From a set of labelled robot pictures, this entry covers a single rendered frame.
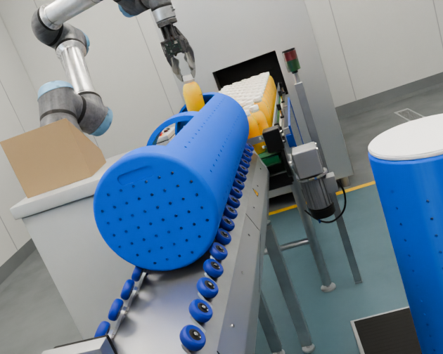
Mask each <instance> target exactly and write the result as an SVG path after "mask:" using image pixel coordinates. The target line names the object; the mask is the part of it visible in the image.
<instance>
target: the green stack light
mask: <svg viewBox="0 0 443 354"><path fill-rule="evenodd" d="M285 66H286V69H287V71H288V72H293V71H295V70H298V69H300V68H301V67H300V62H299V60H298V58H296V59H294V60H291V61H288V62H285Z"/></svg>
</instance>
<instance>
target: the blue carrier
mask: <svg viewBox="0 0 443 354"><path fill-rule="evenodd" d="M203 99H204V101H205V106H204V107H203V108H202V109H201V110H200V111H199V112H194V111H191V112H188V110H187V107H186V104H185V105H184V106H183V107H182V108H181V110H180V112H179V113H178V114H176V115H174V116H172V117H170V118H169V119H167V120H165V121H164V122H163V123H162V124H161V125H159V127H157V128H156V130H154V132H153V133H152V134H151V136H150V138H149V140H148V142H147V145H146V146H145V147H140V148H137V149H135V150H132V151H130V152H128V153H127V154H125V155H124V156H122V157H121V158H120V159H118V160H117V161H116V162H115V163H114V164H113V165H112V166H110V167H109V168H108V169H107V170H106V172H105V173H104V174H103V175H102V177H101V179H100V181H99V182H98V185H97V186H96V190H95V193H94V203H93V208H94V218H95V222H96V225H97V228H98V231H99V232H100V234H101V236H102V238H103V239H104V241H105V242H106V244H107V245H108V246H109V247H110V248H111V249H112V250H113V251H114V252H115V253H116V254H117V255H118V256H120V257H121V258H123V259H124V260H125V261H127V262H129V263H131V264H133V265H135V266H138V267H140V268H144V269H147V270H155V271H170V270H177V269H180V268H184V267H186V266H189V265H190V264H192V263H194V262H196V261H197V260H198V259H199V258H201V257H202V256H203V255H204V254H205V253H206V251H207V250H208V249H209V248H210V246H211V245H212V243H213V241H214V239H215V237H216V234H217V231H218V228H219V224H220V222H221V219H222V215H223V213H224V209H225V206H226V203H227V200H228V198H229V194H230V191H231V188H232V185H233V182H234V178H235V176H236V172H237V170H238V166H239V164H240V160H241V157H242V155H243V151H244V149H245V145H246V142H247V139H248V135H249V122H248V118H247V115H246V113H245V111H244V109H243V108H242V107H241V106H240V104H239V103H238V102H237V101H236V100H234V99H233V98H231V97H230V96H228V95H225V94H223V93H216V92H208V93H203ZM174 123H175V137H174V138H173V139H172V140H171V141H170V142H169V143H168V144H167V145H166V146H164V145H156V144H157V141H158V138H159V136H160V134H161V133H162V131H163V130H164V129H165V128H166V127H168V126H169V125H171V124H174ZM172 172H173V173H172ZM159 176H160V177H159ZM196 193H197V194H196ZM184 198H185V199H184Z"/></svg>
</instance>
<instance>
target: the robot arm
mask: <svg viewBox="0 0 443 354"><path fill-rule="evenodd" d="M102 1H103V0H56V1H54V2H53V3H52V4H44V5H42V6H40V7H39V8H38V9H37V10H36V11H35V12H34V14H33V16H32V19H31V27H32V31H33V34H34V35H35V37H36V38H37V39H38V40H39V41H40V42H41V43H43V44H45V45H47V46H49V47H51V48H53V49H55V51H56V55H57V57H58V59H59V60H60V61H62V62H63V66H64V69H65V74H66V77H67V80H68V82H66V81H60V80H57V81H50V82H48V83H45V84H44V85H43V86H41V87H40V89H39V91H38V99H37V102H38V103H39V119H40V127H42V126H45V125H47V124H50V123H53V122H56V121H58V120H61V119H64V118H66V119H67V120H68V121H69V122H71V123H72V124H73V125H74V126H75V127H76V128H78V129H79V130H80V131H81V132H82V133H83V132H85V133H87V134H89V135H93V136H101V135H103V134H104V133H105V132H106V131H107V130H108V129H109V128H110V125H111V123H112V121H113V111H112V110H111V109H110V108H109V107H106V106H105V105H104V104H103V101H102V98H101V96H100V95H99V94H98V93H97V92H95V90H94V86H93V84H92V80H91V77H90V74H89V70H88V67H87V64H86V60H85V58H84V57H85V56H86V55H87V53H88V52H89V46H90V42H89V38H88V36H87V35H86V34H85V33H83V31H81V30H80V29H77V28H76V27H73V26H72V25H70V24H68V23H66V21H67V20H69V19H71V18H73V17H75V16H76V15H78V14H80V13H82V12H84V11H85V10H87V9H89V8H91V7H92V6H95V5H96V4H98V3H100V2H102ZM113 1H114V2H116V3H117V4H118V8H119V10H120V12H122V14H123V15H124V16H125V17H127V18H131V17H133V16H137V15H139V14H141V13H142V12H144V11H147V10H149V9H151V11H152V14H153V17H154V19H155V23H157V26H158V28H160V30H161V32H162V35H163V38H164V41H162V42H160V44H161V47H162V49H163V48H164V49H163V52H164V55H165V57H166V59H167V62H168V63H169V64H170V66H171V67H172V71H173V73H175V75H176V77H177V78H178V79H179V80H180V81H181V82H183V75H182V74H181V70H180V68H179V59H177V58H175V57H174V56H177V54H178V53H180V52H182V53H184V54H185V56H184V60H185V61H186V62H187V63H188V67H189V68H190V70H191V74H192V76H193V78H195V57H194V52H193V49H192V47H191V46H190V44H189V42H188V39H187V38H186V37H185V36H184V35H183V34H182V33H181V32H180V31H179V30H178V28H177V27H176V26H173V24H174V23H176V22H177V19H176V18H175V17H176V14H175V12H174V11H175V7H174V8H173V6H172V2H171V0H113ZM83 134H84V133H83Z"/></svg>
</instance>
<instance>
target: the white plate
mask: <svg viewBox="0 0 443 354"><path fill-rule="evenodd" d="M368 151H369V153H370V154H371V155H372V156H374V157H376V158H378V159H384V160H390V161H404V160H413V159H423V158H428V157H435V156H438V155H443V114H436V115H433V116H429V117H424V118H420V119H416V120H413V121H410V122H407V123H404V124H400V125H399V126H396V127H393V128H391V129H389V130H387V131H385V132H383V133H381V134H380V135H378V136H376V137H375V138H374V139H373V140H372V141H371V142H370V144H369V146H368Z"/></svg>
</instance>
